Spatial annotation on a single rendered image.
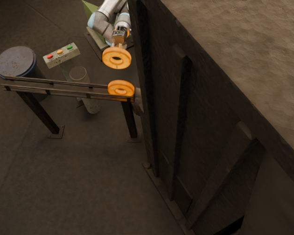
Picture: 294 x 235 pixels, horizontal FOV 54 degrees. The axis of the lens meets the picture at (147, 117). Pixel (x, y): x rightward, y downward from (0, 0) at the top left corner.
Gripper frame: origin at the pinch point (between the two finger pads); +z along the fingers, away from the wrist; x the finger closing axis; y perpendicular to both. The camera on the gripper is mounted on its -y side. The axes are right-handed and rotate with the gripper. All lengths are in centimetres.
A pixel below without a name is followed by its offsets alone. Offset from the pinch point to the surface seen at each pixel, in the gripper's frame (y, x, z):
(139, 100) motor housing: -39.2, 9.6, -6.6
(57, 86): -25.8, -40.7, -1.7
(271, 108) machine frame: 59, 48, 95
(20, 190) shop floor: -104, -81, 30
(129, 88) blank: -20.1, 6.4, 3.7
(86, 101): -65, -37, -30
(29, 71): -42, -78, -36
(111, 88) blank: -20.3, -4.6, 3.7
